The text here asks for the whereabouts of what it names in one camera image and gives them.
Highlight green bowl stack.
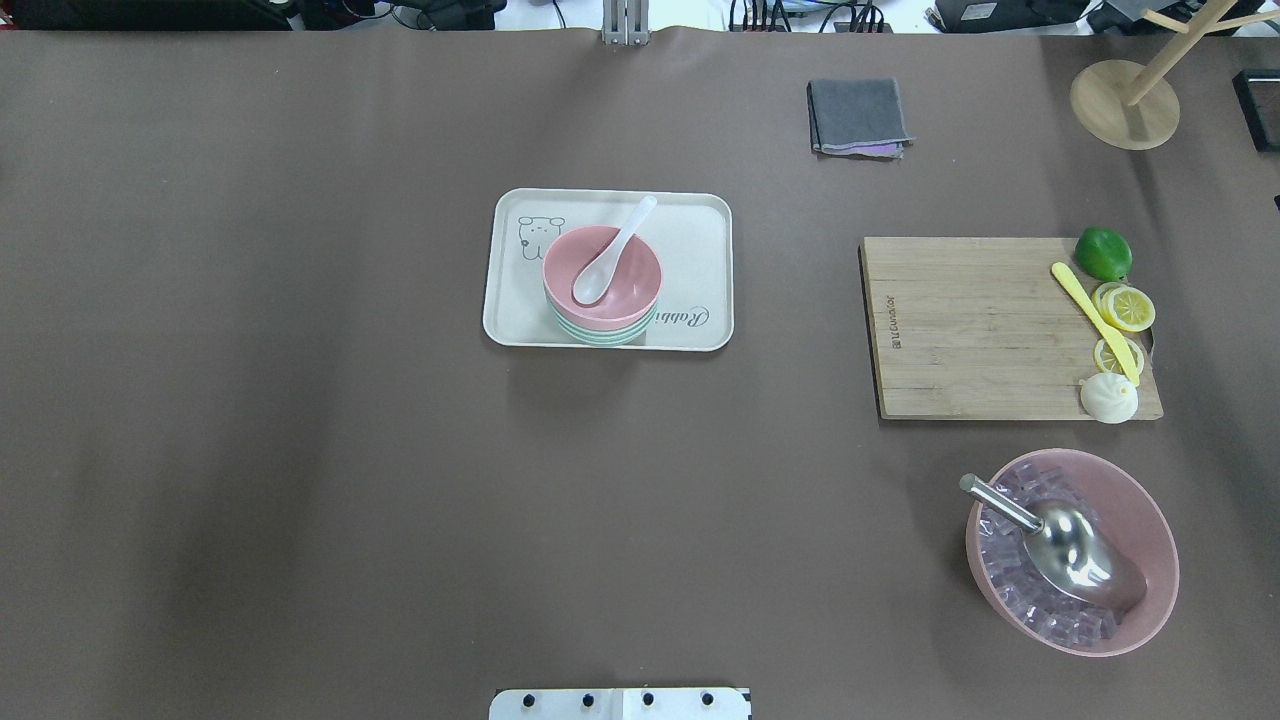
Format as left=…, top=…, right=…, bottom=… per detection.
left=552, top=307, right=657, bottom=347

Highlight white ceramic spoon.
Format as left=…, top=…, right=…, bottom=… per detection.
left=572, top=195, right=658, bottom=306

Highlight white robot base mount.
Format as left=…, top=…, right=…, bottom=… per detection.
left=488, top=685, right=753, bottom=719

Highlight wooden mug tree stand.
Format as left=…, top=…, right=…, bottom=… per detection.
left=1070, top=1, right=1279, bottom=151

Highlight bamboo cutting board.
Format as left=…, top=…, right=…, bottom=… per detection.
left=859, top=236, right=1164, bottom=421

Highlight grey folded cloth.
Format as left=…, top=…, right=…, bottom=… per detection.
left=806, top=78, right=914, bottom=159

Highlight small pink bowl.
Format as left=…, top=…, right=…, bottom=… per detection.
left=541, top=225, right=663, bottom=331

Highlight yellow plastic knife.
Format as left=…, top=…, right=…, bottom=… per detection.
left=1050, top=263, right=1140, bottom=386

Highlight cream rabbit tray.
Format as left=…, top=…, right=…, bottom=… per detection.
left=483, top=188, right=735, bottom=352

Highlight lemon slice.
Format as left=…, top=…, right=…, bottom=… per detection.
left=1093, top=338, right=1147, bottom=375

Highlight green lime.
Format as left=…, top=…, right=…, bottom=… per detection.
left=1074, top=225, right=1133, bottom=282

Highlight large pink bowl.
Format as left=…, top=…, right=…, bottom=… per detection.
left=965, top=448, right=1180, bottom=659

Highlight metal ice scoop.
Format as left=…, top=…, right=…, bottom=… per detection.
left=959, top=473, right=1148, bottom=612

